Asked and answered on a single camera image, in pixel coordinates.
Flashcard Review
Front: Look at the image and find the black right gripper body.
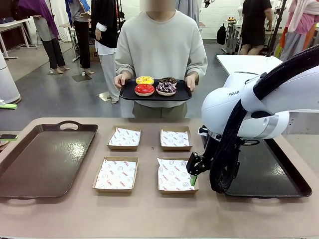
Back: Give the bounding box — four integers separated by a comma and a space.
198, 126, 222, 173

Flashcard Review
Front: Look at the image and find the brown cardboard food box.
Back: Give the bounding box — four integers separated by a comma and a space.
156, 156, 200, 195
92, 156, 139, 194
106, 125, 142, 151
159, 125, 195, 152

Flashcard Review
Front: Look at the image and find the white printed paper liner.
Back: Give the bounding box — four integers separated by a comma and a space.
108, 127, 142, 146
157, 158, 195, 192
161, 129, 190, 147
94, 159, 137, 189

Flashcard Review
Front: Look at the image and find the purple donut with white drizzle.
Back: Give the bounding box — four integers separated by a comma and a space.
156, 82, 177, 96

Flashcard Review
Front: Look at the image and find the chocolate sprinkled donut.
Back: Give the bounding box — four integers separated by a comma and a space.
159, 77, 178, 87

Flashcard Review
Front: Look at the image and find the red glazed donut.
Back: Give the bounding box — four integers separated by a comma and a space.
134, 84, 155, 97

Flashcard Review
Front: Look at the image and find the black serving tray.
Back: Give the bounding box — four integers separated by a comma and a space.
119, 78, 193, 102

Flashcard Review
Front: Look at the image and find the yellow sprinkled donut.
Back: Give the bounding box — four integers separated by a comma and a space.
136, 76, 155, 85

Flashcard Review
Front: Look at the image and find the person's right forearm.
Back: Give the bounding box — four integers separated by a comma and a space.
114, 53, 137, 77

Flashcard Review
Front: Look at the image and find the person's left forearm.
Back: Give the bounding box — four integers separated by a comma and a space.
186, 53, 208, 77

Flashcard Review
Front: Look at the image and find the person's left hand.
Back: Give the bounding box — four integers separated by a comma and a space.
185, 74, 199, 91

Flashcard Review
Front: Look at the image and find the person's right hand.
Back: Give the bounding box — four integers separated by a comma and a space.
114, 74, 127, 89

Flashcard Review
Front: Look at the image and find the white cylindrical column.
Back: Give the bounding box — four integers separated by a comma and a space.
0, 51, 22, 105

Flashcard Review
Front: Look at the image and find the mannequin with purple garment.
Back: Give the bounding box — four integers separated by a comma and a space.
17, 0, 71, 75

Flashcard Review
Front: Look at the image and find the white desk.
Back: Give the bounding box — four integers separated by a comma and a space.
0, 16, 38, 61

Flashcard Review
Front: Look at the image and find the large white table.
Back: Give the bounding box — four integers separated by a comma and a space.
216, 54, 285, 83

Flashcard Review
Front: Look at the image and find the cardboard carton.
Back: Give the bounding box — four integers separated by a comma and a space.
89, 45, 100, 62

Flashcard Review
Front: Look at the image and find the mannequin with black trousers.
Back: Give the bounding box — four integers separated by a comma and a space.
65, 0, 95, 75

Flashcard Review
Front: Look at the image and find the person in light loose top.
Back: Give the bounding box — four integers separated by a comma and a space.
114, 0, 209, 119

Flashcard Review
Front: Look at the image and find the black backpack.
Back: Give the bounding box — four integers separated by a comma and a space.
216, 23, 228, 46

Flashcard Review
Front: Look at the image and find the white workbench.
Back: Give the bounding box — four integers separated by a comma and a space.
223, 18, 250, 55

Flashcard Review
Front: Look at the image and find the mannequin with black jacket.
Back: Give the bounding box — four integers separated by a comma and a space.
91, 0, 123, 105

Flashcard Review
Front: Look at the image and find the person in black clothes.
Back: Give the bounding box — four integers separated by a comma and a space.
238, 0, 274, 56

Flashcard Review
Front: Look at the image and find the black stand pole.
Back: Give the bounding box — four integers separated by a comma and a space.
265, 0, 287, 57

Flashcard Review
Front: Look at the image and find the mannequin with pink top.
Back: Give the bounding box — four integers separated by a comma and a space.
279, 0, 319, 63

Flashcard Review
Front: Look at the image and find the black cable sleeve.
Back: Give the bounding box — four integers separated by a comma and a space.
208, 44, 319, 194

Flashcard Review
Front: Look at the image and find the brown tray with handles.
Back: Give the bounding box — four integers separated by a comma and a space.
0, 120, 99, 204

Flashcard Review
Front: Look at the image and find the black tray with handles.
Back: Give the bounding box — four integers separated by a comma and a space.
224, 137, 313, 200

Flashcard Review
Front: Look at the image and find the dark mannequin base plate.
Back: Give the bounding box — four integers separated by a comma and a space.
71, 74, 92, 83

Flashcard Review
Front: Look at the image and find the gold mannequin base plate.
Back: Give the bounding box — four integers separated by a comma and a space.
96, 91, 113, 102

